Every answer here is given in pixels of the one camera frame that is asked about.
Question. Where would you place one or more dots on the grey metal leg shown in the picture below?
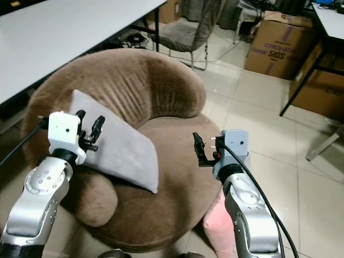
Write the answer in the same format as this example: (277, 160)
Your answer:
(325, 142)

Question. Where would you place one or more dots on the printed cardboard box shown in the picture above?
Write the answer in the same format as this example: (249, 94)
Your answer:
(274, 48)

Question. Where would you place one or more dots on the grey pillow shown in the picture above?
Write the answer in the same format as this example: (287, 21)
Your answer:
(123, 150)

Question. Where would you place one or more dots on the brown plush round sofa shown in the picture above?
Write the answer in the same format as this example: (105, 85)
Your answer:
(166, 161)

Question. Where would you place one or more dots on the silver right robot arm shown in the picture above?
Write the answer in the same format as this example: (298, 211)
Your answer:
(252, 215)

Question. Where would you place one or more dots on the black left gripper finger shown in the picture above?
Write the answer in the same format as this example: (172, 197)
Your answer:
(98, 129)
(80, 116)

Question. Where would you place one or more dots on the small cardboard box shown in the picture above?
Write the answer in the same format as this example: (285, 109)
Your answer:
(172, 9)

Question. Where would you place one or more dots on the plain cardboard box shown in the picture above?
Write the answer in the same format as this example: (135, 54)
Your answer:
(322, 91)

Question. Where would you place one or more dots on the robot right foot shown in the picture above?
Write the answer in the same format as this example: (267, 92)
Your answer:
(191, 255)

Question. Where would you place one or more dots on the black frame table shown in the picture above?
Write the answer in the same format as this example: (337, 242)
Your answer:
(330, 21)

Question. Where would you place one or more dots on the brown fabric metal chair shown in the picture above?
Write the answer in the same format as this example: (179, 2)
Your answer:
(185, 35)

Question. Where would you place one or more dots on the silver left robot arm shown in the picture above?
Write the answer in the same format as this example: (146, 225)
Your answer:
(32, 199)

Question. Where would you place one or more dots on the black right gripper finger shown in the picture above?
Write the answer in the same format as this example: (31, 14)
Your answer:
(209, 153)
(199, 149)

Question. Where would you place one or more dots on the white table with black legs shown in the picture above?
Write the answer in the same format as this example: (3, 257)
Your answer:
(64, 37)

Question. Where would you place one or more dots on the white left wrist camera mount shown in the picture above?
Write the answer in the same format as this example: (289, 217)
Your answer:
(63, 134)

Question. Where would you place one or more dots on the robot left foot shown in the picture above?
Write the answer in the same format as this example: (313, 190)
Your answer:
(114, 254)

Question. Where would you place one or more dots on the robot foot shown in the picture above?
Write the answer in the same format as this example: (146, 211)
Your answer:
(114, 254)
(191, 255)

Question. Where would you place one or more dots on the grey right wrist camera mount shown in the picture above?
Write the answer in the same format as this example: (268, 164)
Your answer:
(235, 148)

